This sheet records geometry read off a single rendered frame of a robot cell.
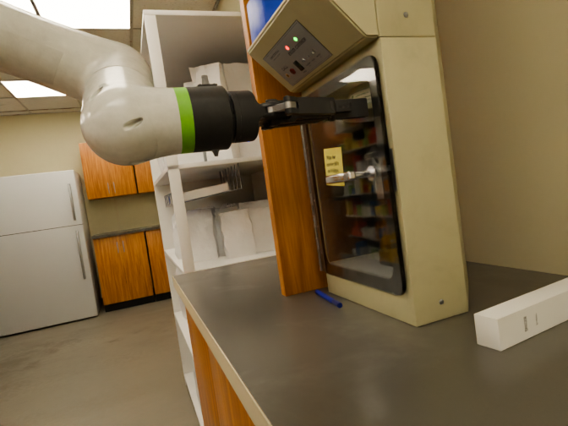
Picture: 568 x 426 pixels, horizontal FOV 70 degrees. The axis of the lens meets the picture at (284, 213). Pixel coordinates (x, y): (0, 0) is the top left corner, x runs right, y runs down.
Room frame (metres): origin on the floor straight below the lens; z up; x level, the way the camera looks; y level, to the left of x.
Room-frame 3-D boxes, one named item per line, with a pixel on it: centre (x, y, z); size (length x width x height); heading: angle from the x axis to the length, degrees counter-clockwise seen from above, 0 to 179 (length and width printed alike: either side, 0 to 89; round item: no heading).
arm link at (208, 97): (0.60, 0.09, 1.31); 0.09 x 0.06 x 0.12; 20
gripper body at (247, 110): (0.63, 0.02, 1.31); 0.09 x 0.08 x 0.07; 110
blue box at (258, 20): (0.88, -0.05, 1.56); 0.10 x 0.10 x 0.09; 20
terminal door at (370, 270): (0.80, -0.13, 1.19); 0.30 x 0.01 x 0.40; 20
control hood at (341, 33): (0.79, -0.08, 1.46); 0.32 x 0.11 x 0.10; 20
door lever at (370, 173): (0.73, -0.12, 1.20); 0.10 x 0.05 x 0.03; 20
